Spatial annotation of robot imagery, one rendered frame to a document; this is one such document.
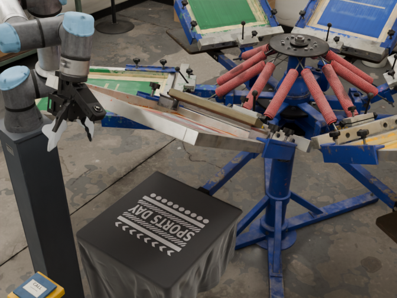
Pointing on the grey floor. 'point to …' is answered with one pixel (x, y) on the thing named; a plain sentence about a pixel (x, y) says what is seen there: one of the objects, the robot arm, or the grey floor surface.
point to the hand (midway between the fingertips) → (72, 148)
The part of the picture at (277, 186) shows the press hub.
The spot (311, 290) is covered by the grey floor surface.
